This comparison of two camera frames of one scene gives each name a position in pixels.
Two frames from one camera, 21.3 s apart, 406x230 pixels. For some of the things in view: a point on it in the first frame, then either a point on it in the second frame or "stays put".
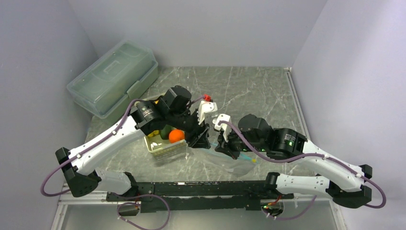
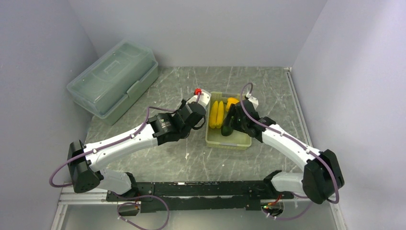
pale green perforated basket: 162,149 to 211,133
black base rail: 205,196 stays put
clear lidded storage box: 117,79 stays put
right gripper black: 221,147 to 232,112
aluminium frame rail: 95,198 stays put
